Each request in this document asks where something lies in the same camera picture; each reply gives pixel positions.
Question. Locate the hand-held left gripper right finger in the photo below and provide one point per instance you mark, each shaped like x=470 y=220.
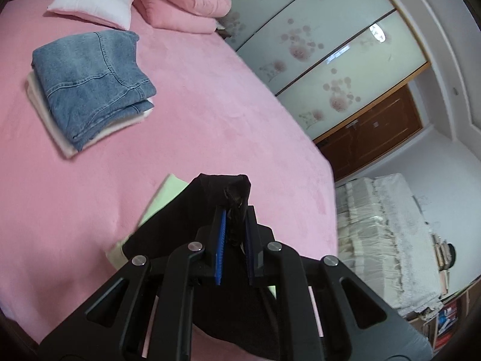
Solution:
x=250 y=250

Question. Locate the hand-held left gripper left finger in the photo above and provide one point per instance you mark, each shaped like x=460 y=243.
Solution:
x=221 y=250

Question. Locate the green and black jacket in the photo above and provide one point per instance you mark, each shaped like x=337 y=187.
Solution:
x=180 y=225

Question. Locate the pink bed blanket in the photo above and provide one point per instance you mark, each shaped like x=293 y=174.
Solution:
x=225 y=120

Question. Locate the white lace-covered furniture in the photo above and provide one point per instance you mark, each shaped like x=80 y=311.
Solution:
x=387 y=233

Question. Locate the brown wooden door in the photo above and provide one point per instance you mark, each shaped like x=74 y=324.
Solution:
x=375 y=135

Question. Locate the dark round object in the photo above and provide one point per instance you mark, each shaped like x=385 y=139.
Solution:
x=450 y=255

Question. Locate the bookshelf with books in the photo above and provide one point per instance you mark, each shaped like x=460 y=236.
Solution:
x=447 y=319

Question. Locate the folded blue jeans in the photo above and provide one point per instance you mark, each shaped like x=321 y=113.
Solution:
x=86 y=82

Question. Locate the floral sliding-door wardrobe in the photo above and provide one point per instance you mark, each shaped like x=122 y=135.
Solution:
x=319 y=45

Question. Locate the folded cream garment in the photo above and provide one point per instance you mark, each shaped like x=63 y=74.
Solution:
x=37 y=94

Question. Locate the folded pink quilt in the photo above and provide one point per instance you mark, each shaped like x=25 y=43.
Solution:
x=180 y=0

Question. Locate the white printed pillow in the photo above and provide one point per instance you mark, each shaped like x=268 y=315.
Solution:
x=94 y=3

